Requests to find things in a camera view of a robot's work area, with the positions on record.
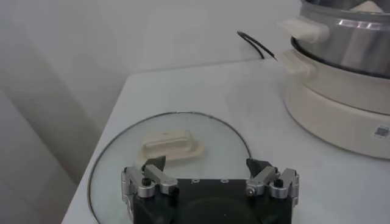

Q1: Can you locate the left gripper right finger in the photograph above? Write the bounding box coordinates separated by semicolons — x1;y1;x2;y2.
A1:
245;158;300;208

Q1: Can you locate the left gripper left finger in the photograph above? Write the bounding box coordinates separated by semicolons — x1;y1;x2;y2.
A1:
121;155;179;198

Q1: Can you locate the glass lid cream handle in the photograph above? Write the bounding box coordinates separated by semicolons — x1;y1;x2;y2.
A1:
87;111;253;224

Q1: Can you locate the stainless steel steamer basket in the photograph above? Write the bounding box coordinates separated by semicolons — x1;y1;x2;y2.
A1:
291;0;390;80

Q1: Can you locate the cream electric cooker base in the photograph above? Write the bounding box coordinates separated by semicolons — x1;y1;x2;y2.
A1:
278;16;390;161

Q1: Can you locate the black cooker power cord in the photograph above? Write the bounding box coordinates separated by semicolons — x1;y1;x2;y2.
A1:
236;30;278;61

